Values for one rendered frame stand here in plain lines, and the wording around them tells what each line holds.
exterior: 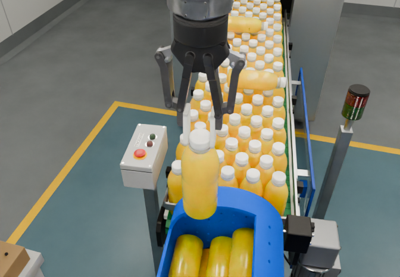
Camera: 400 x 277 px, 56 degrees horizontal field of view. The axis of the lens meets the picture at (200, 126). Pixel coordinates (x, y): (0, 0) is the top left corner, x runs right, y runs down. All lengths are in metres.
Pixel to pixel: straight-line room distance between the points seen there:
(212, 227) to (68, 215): 1.61
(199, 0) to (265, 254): 0.55
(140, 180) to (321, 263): 0.66
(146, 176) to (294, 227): 0.46
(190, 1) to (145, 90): 2.98
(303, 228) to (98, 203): 1.64
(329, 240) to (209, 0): 1.00
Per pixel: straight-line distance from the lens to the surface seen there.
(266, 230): 0.87
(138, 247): 2.28
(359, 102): 1.25
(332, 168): 1.44
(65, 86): 3.67
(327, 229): 1.34
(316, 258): 1.35
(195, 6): 0.48
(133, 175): 1.17
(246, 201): 0.88
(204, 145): 0.64
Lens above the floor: 1.90
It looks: 40 degrees down
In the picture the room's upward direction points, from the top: straight up
